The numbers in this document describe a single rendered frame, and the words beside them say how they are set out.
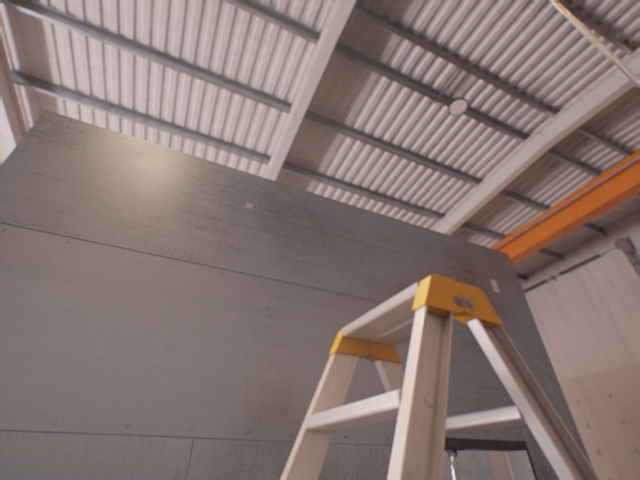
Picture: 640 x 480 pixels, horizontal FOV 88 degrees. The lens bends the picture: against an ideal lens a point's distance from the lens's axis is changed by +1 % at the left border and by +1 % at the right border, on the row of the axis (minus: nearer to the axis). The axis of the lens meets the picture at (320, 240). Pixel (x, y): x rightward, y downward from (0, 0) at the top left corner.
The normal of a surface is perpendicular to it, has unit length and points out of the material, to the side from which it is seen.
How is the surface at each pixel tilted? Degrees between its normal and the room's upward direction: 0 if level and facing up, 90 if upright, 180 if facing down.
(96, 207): 90
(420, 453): 88
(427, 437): 88
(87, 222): 90
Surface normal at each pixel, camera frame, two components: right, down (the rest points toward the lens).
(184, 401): 0.41, -0.53
